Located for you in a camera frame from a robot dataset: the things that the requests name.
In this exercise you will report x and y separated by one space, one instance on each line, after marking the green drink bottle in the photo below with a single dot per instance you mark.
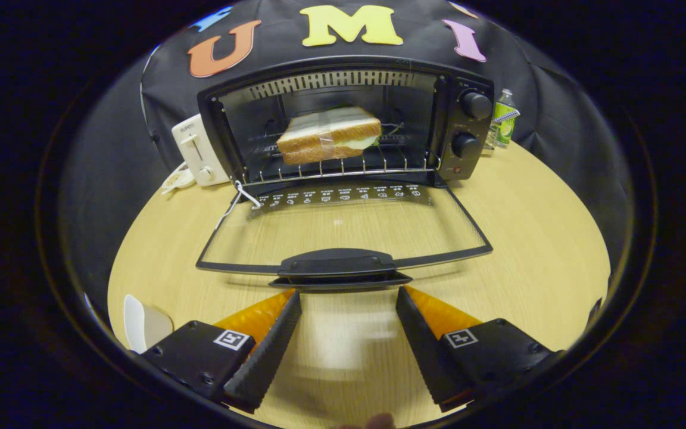
507 134

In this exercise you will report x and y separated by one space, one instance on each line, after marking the white pop-up toaster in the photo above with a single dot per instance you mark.
191 155

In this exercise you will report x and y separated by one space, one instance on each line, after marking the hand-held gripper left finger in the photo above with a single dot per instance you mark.
268 351

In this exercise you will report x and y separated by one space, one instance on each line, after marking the black backdrop cloth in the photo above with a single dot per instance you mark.
111 149

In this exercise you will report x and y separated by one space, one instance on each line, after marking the lettuce sandwich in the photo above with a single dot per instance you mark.
319 140

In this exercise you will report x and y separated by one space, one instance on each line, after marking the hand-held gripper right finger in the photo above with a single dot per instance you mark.
426 351

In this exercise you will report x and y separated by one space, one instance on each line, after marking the blue white striped stick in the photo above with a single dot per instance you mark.
507 116

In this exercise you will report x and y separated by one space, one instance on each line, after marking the black toaster oven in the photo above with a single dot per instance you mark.
468 125

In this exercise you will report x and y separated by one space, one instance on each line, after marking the white plate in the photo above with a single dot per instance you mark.
140 328

